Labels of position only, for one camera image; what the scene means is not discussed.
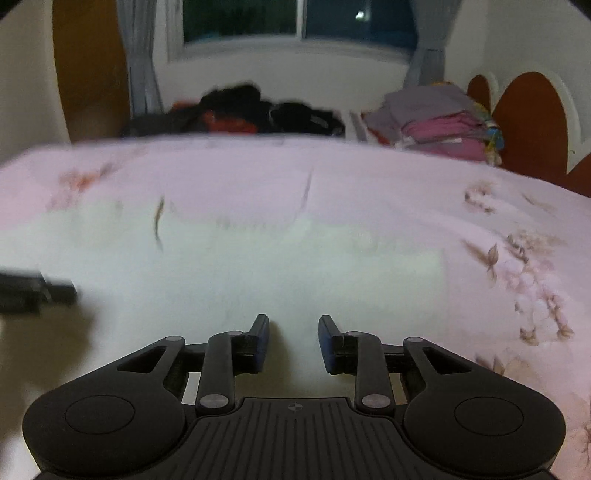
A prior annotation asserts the pile of dark clothes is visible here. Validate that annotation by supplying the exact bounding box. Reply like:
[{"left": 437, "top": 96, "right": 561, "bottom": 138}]
[{"left": 121, "top": 83, "right": 348, "bottom": 138}]

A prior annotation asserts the window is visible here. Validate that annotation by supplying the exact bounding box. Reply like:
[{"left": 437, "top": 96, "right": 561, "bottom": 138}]
[{"left": 167, "top": 0, "right": 419, "bottom": 63}]

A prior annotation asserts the grey curtain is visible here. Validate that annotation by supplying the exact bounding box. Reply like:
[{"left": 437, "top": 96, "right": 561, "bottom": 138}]
[
  {"left": 404, "top": 0, "right": 452, "bottom": 89},
  {"left": 116, "top": 0, "right": 163, "bottom": 117}
]

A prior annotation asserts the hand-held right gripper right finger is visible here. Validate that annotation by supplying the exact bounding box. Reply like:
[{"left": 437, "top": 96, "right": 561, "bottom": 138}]
[{"left": 318, "top": 315, "right": 477, "bottom": 412}]

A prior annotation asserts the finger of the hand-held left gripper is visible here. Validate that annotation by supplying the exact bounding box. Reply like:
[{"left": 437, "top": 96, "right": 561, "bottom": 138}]
[{"left": 42, "top": 277, "right": 78, "bottom": 306}]

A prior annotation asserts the stack of folded clothes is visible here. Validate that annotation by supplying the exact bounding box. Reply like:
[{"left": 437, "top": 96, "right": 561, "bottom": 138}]
[{"left": 362, "top": 82, "right": 504, "bottom": 166}]

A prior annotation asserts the red and white headboard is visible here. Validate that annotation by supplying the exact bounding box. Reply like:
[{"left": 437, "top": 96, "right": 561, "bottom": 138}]
[{"left": 465, "top": 69, "right": 591, "bottom": 199}]

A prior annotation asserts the small white cloth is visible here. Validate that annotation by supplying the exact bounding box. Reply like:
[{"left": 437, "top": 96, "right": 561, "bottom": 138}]
[{"left": 0, "top": 196, "right": 451, "bottom": 480}]

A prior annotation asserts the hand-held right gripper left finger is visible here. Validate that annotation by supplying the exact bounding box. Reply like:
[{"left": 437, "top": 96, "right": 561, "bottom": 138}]
[{"left": 116, "top": 314, "right": 271, "bottom": 415}]

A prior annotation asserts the pink floral bedsheet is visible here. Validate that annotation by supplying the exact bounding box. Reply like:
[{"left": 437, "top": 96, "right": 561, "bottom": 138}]
[{"left": 0, "top": 136, "right": 591, "bottom": 478}]

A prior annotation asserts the red orange cloth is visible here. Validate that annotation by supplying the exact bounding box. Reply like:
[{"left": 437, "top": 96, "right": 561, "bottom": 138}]
[{"left": 203, "top": 111, "right": 258, "bottom": 134}]

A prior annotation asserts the brown wooden door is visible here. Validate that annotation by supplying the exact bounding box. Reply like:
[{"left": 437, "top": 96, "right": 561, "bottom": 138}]
[{"left": 52, "top": 0, "right": 132, "bottom": 141}]

